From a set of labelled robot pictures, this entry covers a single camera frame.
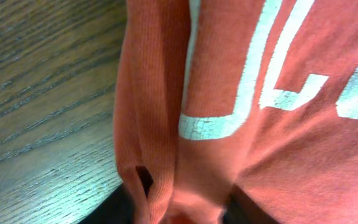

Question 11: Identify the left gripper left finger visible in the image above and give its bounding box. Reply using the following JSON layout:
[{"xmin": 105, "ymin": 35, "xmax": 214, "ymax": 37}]
[{"xmin": 78, "ymin": 185, "xmax": 134, "ymax": 224}]

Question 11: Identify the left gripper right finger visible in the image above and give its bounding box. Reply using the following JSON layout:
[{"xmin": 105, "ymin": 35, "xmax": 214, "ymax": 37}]
[{"xmin": 223, "ymin": 185, "xmax": 278, "ymax": 224}]

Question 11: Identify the orange red printed t-shirt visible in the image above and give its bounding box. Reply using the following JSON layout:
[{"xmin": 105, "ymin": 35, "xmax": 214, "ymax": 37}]
[{"xmin": 114, "ymin": 0, "xmax": 358, "ymax": 223}]

